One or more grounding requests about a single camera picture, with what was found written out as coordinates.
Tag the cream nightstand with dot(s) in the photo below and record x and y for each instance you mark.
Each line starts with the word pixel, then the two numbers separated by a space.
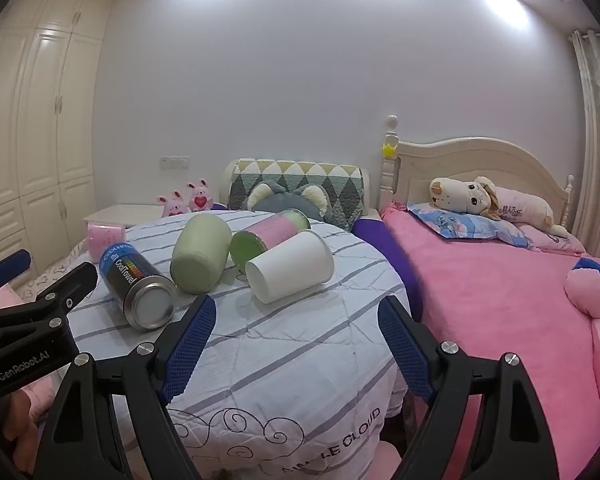
pixel 122 215

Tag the wall socket panel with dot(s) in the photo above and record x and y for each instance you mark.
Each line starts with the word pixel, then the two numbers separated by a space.
pixel 174 162

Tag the triangle patterned headboard cover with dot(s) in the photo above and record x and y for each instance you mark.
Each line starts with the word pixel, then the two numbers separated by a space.
pixel 340 182

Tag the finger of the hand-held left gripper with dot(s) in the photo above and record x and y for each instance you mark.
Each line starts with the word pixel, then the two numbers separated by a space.
pixel 11 265
pixel 72 282

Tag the pink cylinder container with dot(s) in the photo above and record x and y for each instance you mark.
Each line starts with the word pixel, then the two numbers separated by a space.
pixel 105 241

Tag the pale green cup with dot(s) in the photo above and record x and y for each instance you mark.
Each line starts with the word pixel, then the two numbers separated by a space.
pixel 202 252

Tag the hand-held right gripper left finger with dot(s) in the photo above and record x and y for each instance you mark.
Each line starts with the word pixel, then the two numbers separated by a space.
pixel 194 345

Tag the pink fleece blanket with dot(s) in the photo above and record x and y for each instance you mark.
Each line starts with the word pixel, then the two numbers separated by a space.
pixel 490 320

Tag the pink bunny plush with heart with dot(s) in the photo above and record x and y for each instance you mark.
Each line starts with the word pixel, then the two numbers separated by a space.
pixel 200 197

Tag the cream wardrobe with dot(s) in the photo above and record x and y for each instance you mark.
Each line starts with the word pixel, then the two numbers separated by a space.
pixel 45 125

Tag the grey cat plush pillow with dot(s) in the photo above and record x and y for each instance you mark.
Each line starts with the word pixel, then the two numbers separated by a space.
pixel 280 202

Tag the dark can with silver base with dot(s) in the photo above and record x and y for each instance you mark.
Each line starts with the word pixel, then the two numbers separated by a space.
pixel 130 280

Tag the white cup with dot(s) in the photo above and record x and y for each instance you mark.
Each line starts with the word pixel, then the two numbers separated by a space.
pixel 290 272

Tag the pink plush toy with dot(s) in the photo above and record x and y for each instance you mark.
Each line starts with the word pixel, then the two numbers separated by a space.
pixel 595 295

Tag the purple bed sheet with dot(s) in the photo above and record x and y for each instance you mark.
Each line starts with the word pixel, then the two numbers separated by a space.
pixel 380 245

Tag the pink and green can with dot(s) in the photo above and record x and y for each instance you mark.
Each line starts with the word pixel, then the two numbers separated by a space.
pixel 272 232

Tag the person's left hand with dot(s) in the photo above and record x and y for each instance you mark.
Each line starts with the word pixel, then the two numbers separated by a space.
pixel 15 412

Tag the long dog plush pillow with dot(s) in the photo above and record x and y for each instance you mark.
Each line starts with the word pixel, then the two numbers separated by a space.
pixel 465 195

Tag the pink printed pillow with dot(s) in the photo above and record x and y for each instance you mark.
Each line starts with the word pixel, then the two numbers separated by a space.
pixel 555 241

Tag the cream wooden headboard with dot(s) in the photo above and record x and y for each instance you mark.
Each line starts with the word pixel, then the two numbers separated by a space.
pixel 480 157

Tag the small pink bunny plush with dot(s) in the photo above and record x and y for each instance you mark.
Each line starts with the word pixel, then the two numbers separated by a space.
pixel 172 205

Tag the white bone patterned sheet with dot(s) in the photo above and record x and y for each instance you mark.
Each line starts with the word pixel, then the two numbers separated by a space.
pixel 50 270

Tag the cream curtain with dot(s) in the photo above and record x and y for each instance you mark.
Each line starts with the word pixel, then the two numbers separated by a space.
pixel 597 150

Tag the yellow star decoration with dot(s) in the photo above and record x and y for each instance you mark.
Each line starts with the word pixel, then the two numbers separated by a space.
pixel 390 150

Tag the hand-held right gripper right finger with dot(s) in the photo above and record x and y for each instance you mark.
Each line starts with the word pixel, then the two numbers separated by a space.
pixel 404 357

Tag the blue cartoon pillow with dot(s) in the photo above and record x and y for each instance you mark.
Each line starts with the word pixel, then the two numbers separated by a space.
pixel 460 227

